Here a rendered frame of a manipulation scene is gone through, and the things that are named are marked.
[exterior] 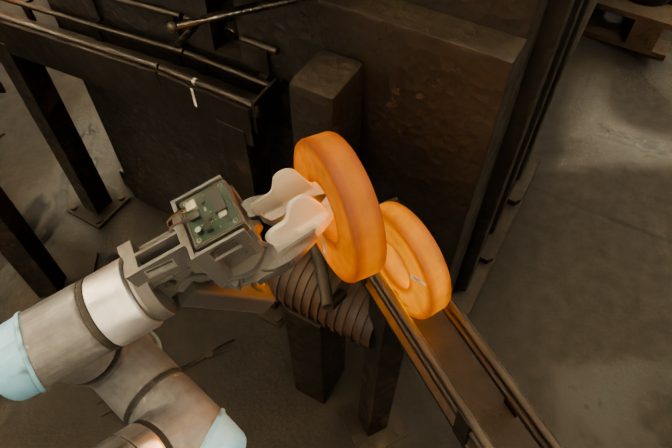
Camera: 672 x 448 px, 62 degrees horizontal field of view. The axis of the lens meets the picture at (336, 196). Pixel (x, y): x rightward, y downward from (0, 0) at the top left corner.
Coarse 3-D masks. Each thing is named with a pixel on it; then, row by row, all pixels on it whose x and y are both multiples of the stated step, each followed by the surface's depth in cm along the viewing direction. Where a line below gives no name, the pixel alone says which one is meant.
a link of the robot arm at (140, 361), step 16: (144, 336) 61; (128, 352) 58; (144, 352) 59; (160, 352) 60; (112, 368) 56; (128, 368) 57; (144, 368) 57; (160, 368) 58; (80, 384) 56; (96, 384) 57; (112, 384) 57; (128, 384) 56; (144, 384) 56; (112, 400) 57; (128, 400) 56
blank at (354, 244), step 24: (312, 144) 53; (336, 144) 53; (312, 168) 55; (336, 168) 51; (360, 168) 51; (336, 192) 51; (360, 192) 50; (336, 216) 53; (360, 216) 50; (336, 240) 58; (360, 240) 51; (384, 240) 52; (336, 264) 59; (360, 264) 52; (384, 264) 55
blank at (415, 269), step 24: (384, 216) 68; (408, 216) 67; (408, 240) 65; (432, 240) 66; (408, 264) 67; (432, 264) 65; (408, 288) 71; (432, 288) 65; (408, 312) 74; (432, 312) 68
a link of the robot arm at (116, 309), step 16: (96, 272) 52; (112, 272) 51; (96, 288) 50; (112, 288) 50; (128, 288) 50; (96, 304) 50; (112, 304) 50; (128, 304) 50; (96, 320) 49; (112, 320) 50; (128, 320) 50; (144, 320) 51; (160, 320) 53; (112, 336) 50; (128, 336) 51
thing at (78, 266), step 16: (0, 192) 121; (0, 208) 121; (16, 208) 127; (0, 224) 122; (16, 224) 127; (0, 240) 127; (16, 240) 127; (32, 240) 134; (16, 256) 132; (32, 256) 133; (48, 256) 141; (64, 256) 155; (80, 256) 155; (96, 256) 155; (32, 272) 138; (48, 272) 141; (64, 272) 152; (80, 272) 152; (16, 288) 149; (32, 288) 143; (48, 288) 144; (16, 304) 146; (32, 304) 146
